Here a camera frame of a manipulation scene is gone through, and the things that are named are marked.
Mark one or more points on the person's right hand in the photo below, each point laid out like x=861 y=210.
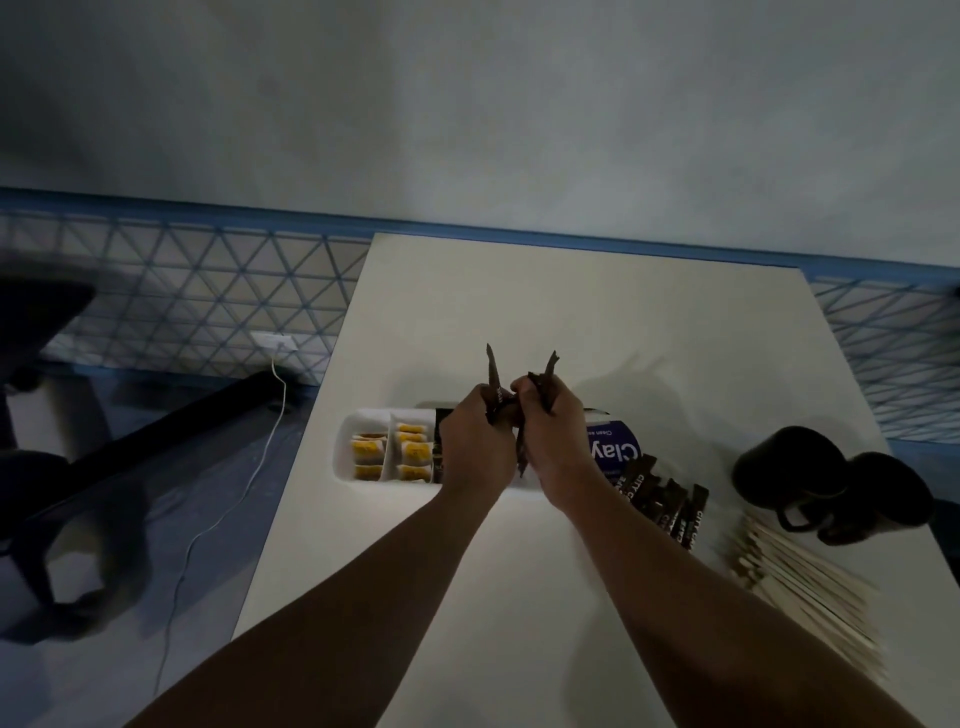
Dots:
x=562 y=442

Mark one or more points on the person's left hand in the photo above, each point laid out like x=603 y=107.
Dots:
x=472 y=450

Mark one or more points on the pile of brown stick sachets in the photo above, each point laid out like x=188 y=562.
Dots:
x=667 y=502

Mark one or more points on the person's left forearm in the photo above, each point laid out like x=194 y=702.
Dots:
x=360 y=607

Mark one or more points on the black chair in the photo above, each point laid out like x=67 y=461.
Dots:
x=37 y=322

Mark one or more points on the dark sachets bundle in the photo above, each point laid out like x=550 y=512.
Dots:
x=439 y=450

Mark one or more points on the stack of wrapped wooden stirrers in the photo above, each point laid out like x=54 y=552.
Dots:
x=802 y=585

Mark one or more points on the person's right fingers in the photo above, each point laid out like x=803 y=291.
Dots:
x=534 y=397

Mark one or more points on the white organizer tray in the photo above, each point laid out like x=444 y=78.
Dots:
x=341 y=450

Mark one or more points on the black mug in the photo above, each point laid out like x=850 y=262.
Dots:
x=787 y=465
x=885 y=495

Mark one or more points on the blue lattice partition panel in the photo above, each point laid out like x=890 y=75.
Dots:
x=202 y=300

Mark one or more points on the person's right forearm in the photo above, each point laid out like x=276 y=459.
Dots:
x=697 y=615

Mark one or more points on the row of yellow tea bags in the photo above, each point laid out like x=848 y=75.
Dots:
x=412 y=454

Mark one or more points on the white wall socket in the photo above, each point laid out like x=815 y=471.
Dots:
x=274 y=341

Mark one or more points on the black floor beam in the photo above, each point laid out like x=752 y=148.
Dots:
x=187 y=427

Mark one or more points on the person's left fingers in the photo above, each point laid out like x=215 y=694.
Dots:
x=491 y=401

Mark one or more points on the white blue labelled packet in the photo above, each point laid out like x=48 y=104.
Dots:
x=611 y=446

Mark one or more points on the brown stick sachet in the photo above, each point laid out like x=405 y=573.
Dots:
x=550 y=367
x=493 y=367

